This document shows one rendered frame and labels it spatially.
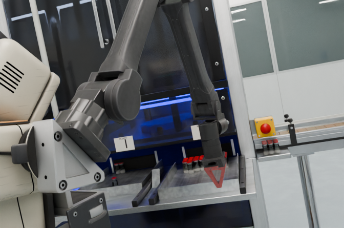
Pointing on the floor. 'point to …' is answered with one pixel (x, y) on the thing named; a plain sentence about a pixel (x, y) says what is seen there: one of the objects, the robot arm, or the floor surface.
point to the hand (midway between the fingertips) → (218, 185)
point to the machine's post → (236, 88)
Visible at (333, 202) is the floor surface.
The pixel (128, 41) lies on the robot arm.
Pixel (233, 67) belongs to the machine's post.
